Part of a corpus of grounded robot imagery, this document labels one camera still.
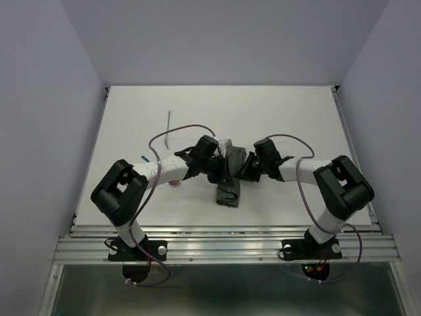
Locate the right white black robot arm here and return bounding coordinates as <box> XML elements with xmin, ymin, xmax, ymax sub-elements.
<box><xmin>235</xmin><ymin>138</ymin><xmax>375</xmax><ymax>257</ymax></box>

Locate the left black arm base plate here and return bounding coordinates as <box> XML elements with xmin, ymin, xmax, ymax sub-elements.
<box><xmin>104</xmin><ymin>238</ymin><xmax>168</xmax><ymax>262</ymax></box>

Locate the purple cable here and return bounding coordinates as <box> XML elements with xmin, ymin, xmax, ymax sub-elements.
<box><xmin>128</xmin><ymin>123</ymin><xmax>218</xmax><ymax>287</ymax></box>
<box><xmin>264</xmin><ymin>133</ymin><xmax>364</xmax><ymax>286</ymax></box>

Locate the aluminium right side rail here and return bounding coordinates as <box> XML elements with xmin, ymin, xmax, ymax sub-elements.
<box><xmin>331</xmin><ymin>86</ymin><xmax>382</xmax><ymax>231</ymax></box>

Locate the silver metal fork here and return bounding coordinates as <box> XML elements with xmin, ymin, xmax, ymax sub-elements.
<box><xmin>164</xmin><ymin>110</ymin><xmax>171</xmax><ymax>150</ymax></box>

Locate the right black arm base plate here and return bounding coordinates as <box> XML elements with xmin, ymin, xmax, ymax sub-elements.
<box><xmin>278</xmin><ymin>238</ymin><xmax>342</xmax><ymax>261</ymax></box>

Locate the iridescent rainbow spoon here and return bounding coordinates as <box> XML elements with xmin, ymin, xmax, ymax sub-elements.
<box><xmin>141</xmin><ymin>155</ymin><xmax>180</xmax><ymax>186</ymax></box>

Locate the aluminium front rail frame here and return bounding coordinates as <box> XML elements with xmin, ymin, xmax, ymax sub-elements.
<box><xmin>39</xmin><ymin>224</ymin><xmax>416</xmax><ymax>315</ymax></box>

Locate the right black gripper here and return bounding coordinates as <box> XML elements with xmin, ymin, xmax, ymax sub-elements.
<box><xmin>235</xmin><ymin>151</ymin><xmax>267</xmax><ymax>182</ymax></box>

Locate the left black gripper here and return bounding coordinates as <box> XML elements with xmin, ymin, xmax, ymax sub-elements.
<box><xmin>201</xmin><ymin>155</ymin><xmax>234</xmax><ymax>187</ymax></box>

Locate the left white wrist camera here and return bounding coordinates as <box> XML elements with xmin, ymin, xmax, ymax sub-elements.
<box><xmin>217</xmin><ymin>139</ymin><xmax>232</xmax><ymax>157</ymax></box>

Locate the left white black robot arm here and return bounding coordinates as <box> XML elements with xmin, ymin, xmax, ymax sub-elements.
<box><xmin>91</xmin><ymin>135</ymin><xmax>232</xmax><ymax>259</ymax></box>

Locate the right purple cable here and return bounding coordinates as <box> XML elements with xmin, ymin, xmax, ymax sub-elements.
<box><xmin>264</xmin><ymin>133</ymin><xmax>364</xmax><ymax>286</ymax></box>

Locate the dark grey cloth napkin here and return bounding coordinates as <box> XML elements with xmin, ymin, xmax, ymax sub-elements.
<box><xmin>215</xmin><ymin>145</ymin><xmax>247</xmax><ymax>208</ymax></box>

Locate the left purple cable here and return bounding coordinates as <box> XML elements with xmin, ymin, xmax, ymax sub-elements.
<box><xmin>128</xmin><ymin>123</ymin><xmax>218</xmax><ymax>287</ymax></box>

